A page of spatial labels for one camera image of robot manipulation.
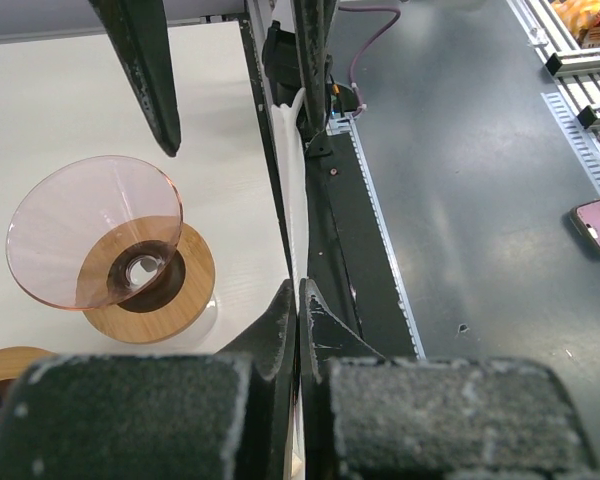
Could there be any pink glass dripper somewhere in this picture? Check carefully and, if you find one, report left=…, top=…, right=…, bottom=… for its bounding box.
left=6, top=156, right=183, bottom=310

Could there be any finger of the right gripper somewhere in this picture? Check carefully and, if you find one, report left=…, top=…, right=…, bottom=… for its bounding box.
left=292, top=0, right=338, bottom=159
left=89, top=0, right=181, bottom=157

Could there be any yellow snack bag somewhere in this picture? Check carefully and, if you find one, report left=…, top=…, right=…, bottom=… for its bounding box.
left=550, top=0, right=600, bottom=48

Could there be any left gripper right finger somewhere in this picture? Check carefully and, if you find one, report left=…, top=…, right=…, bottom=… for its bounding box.
left=298, top=279, right=600, bottom=479

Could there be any grey cable duct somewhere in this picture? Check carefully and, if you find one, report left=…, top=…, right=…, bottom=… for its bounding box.
left=327, top=115, right=426, bottom=360

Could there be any clear glass carafe brown collar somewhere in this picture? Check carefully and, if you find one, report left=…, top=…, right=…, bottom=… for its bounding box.
left=182, top=295, right=219, bottom=347

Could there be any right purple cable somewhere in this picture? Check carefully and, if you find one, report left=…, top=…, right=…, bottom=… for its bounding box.
left=337, top=3, right=404, bottom=119

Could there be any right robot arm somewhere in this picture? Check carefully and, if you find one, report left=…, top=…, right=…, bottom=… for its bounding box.
left=90, top=1, right=337, bottom=157

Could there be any white paper coffee filter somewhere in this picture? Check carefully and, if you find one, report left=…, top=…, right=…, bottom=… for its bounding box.
left=271, top=88, right=309, bottom=285

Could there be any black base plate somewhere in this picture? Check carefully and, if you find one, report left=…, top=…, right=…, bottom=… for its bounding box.
left=239, top=19, right=421, bottom=361

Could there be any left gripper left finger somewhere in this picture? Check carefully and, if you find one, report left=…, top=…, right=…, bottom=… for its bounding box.
left=0, top=281, right=296, bottom=479

